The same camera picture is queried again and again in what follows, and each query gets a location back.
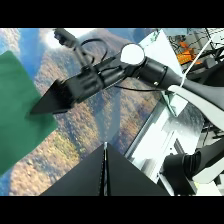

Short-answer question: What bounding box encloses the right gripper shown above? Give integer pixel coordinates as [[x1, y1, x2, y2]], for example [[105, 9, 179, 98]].
[[29, 59, 122, 116]]

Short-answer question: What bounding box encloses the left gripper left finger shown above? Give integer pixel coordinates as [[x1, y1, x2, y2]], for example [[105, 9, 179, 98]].
[[40, 142, 107, 197]]

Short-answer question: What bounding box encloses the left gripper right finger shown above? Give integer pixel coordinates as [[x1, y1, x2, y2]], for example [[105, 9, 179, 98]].
[[105, 142, 171, 197]]

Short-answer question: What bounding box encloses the green garment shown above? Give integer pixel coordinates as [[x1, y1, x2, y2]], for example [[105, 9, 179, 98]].
[[0, 49, 60, 178]]

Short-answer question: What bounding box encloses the silver frame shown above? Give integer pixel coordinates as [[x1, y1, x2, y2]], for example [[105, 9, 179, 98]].
[[124, 94, 209, 197]]

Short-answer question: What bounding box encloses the black cable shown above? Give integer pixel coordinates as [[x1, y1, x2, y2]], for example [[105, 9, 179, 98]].
[[79, 37, 110, 65]]

